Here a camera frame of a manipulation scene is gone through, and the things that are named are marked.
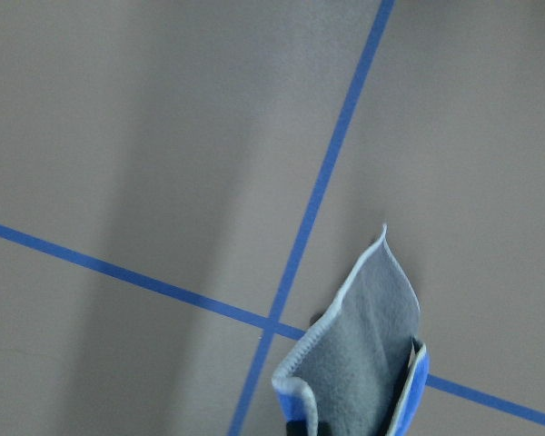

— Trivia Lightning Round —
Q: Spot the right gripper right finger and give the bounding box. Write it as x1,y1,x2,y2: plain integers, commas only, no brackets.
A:
317,421,331,436

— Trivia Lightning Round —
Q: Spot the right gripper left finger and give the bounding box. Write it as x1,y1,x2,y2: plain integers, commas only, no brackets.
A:
285,421,305,436

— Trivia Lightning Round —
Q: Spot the blue grey towel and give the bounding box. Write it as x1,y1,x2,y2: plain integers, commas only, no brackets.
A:
272,232,430,435

